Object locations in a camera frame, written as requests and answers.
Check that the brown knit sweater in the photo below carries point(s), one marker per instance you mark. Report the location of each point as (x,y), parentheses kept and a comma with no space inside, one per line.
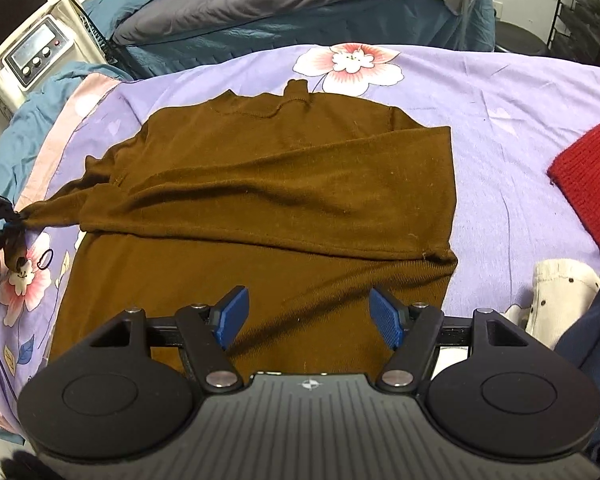
(309,200)

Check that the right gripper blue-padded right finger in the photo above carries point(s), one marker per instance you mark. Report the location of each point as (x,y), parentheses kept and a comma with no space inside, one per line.
(411,332)

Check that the purple floral bed sheet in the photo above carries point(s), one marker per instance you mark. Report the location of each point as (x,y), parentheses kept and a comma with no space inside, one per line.
(510,116)

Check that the red knit garment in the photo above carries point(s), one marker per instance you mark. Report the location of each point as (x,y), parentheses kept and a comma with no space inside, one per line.
(576,172)

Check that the black round stool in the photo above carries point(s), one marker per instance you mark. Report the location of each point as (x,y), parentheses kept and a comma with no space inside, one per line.
(510,38)

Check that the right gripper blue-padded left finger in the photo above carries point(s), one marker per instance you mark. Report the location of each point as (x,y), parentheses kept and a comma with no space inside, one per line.
(206,332)

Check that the white bedside machine with knobs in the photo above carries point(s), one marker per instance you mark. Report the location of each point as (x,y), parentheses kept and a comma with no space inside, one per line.
(58,34)

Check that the teal blue duvet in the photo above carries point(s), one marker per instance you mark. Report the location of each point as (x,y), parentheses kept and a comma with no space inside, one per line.
(32,148)

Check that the white polka dot garment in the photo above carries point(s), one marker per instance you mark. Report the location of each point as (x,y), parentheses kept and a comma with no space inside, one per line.
(562,291)

